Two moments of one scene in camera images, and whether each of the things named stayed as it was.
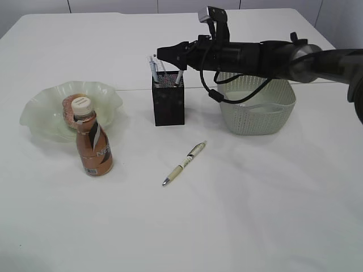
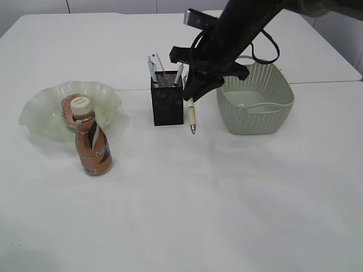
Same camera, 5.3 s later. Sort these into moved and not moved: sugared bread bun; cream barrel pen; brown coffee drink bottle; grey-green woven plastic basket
Moved: cream barrel pen
Not moved: grey-green woven plastic basket; sugared bread bun; brown coffee drink bottle
